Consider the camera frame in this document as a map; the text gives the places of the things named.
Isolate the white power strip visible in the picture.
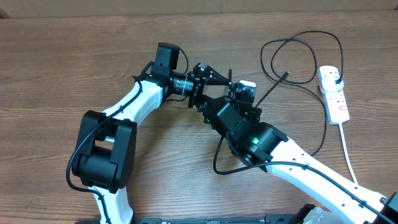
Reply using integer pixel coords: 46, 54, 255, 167
317, 65, 350, 124

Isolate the white charger plug adapter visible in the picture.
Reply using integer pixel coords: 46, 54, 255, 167
320, 78, 345, 94

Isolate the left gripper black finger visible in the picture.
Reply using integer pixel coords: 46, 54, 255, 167
205, 66, 229, 86
198, 95, 224, 112

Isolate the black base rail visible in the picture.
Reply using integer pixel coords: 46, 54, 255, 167
74, 203, 343, 224

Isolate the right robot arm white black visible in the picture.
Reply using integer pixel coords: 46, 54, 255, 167
203, 96, 397, 223

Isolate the Samsung Galaxy smartphone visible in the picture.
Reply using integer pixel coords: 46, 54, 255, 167
225, 69, 232, 97

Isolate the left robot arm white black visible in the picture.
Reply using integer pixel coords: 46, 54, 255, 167
65, 42, 231, 223

